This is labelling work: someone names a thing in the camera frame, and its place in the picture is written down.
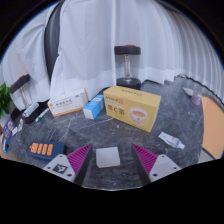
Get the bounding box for white marker pen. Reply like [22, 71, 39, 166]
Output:
[34, 107, 51, 123]

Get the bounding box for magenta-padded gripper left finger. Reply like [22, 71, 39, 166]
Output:
[42, 143, 94, 186]

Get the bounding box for black red-topped stool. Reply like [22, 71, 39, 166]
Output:
[113, 44, 142, 91]
[9, 73, 40, 125]

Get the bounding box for green potted plant white pot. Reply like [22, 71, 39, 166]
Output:
[0, 82, 13, 118]

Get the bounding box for white orange medicine box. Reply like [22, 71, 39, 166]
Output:
[47, 87, 90, 118]

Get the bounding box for white wrapped pack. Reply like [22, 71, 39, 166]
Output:
[21, 101, 40, 118]

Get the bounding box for white curtain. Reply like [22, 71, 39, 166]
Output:
[49, 0, 224, 104]
[0, 6, 52, 113]

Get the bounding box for orange wooden panel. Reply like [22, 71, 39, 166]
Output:
[200, 95, 224, 160]

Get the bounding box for small white packet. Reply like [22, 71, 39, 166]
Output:
[182, 87, 195, 97]

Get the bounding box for blue power strip orange sockets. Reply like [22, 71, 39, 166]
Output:
[28, 141, 66, 162]

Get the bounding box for white ointment tube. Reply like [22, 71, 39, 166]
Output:
[157, 131, 186, 150]

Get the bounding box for small printed sachet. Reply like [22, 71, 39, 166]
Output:
[15, 118, 24, 133]

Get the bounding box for yellow tea box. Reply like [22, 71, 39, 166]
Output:
[102, 85, 163, 133]

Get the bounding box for blue white small box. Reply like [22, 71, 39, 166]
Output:
[82, 94, 106, 120]

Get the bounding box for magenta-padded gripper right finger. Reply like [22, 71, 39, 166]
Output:
[131, 143, 183, 186]

